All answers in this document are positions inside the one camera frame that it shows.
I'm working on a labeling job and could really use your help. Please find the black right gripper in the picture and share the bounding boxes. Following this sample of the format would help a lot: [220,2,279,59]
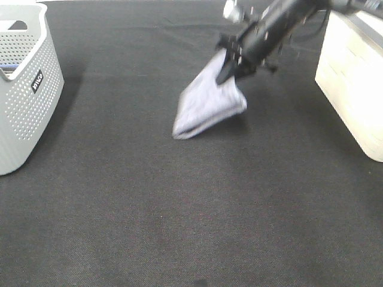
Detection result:
[215,17,287,85]

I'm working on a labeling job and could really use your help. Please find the lavender towel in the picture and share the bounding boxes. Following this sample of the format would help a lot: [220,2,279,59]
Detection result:
[172,49,247,140]

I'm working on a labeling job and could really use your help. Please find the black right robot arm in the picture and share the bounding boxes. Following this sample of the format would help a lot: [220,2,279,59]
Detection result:
[216,0,382,85]

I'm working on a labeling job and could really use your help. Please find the white storage box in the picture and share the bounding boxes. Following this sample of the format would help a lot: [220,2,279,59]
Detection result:
[315,12,382,162]

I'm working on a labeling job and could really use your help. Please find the black fabric table mat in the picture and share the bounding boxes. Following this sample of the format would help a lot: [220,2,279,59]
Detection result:
[1,1,382,286]

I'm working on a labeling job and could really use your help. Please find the grey perforated laundry basket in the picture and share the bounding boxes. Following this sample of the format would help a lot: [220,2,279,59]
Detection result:
[1,1,64,175]

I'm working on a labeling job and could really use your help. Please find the blue towel in basket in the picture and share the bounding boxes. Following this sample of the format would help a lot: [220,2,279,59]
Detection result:
[0,64,18,73]

